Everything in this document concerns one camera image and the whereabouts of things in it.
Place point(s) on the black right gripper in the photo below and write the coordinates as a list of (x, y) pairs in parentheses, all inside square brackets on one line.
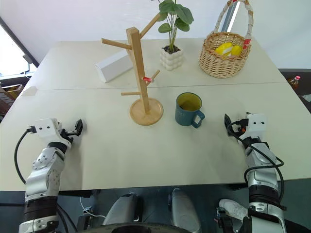
[(240, 124)]

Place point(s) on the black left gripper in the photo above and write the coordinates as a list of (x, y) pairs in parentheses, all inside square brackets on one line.
[(66, 134)]

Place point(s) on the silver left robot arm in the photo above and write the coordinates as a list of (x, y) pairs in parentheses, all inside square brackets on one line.
[(46, 174)]

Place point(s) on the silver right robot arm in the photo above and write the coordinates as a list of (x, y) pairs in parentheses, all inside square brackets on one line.
[(263, 174)]

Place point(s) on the wooden mug tree stand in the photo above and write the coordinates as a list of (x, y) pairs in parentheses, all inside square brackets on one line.
[(139, 80)]

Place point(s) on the blue mug yellow inside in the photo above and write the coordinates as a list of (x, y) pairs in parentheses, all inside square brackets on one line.
[(185, 114)]

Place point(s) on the woven wicker basket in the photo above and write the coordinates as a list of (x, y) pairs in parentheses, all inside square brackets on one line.
[(222, 64)]

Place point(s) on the small white table clamp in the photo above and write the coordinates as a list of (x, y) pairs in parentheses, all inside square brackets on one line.
[(29, 91)]

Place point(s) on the white rectangular box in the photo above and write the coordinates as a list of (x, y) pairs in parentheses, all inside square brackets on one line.
[(114, 66)]

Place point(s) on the small yellow fruit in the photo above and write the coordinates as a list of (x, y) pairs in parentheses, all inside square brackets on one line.
[(236, 50)]

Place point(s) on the large yellow fruit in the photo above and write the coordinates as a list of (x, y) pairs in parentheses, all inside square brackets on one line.
[(223, 49)]

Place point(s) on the wooden crate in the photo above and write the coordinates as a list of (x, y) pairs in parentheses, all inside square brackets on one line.
[(11, 94)]

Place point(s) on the red capped oil bottle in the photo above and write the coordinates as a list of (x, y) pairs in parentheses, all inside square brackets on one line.
[(294, 82)]

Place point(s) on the red white basket tag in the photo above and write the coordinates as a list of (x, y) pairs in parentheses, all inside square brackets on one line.
[(246, 43)]

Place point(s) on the white sneaker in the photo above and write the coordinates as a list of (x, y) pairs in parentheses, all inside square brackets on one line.
[(233, 208)]

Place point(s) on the white bubble plant pot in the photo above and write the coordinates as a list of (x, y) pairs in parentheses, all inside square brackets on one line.
[(171, 59)]

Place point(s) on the grey robot leg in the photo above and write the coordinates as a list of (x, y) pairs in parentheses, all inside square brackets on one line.
[(122, 210), (183, 211)]

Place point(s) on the dark rounded robot waist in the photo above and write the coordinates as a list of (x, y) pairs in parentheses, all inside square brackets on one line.
[(133, 228)]

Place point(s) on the green leafy plant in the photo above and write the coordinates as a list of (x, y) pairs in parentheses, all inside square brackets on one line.
[(177, 14)]

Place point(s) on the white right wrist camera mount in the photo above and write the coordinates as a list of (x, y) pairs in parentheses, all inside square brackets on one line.
[(256, 125)]

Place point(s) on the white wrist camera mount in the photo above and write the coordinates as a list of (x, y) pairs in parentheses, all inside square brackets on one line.
[(47, 128), (256, 125)]

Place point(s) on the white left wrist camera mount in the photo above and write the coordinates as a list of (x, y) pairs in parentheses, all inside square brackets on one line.
[(47, 128)]

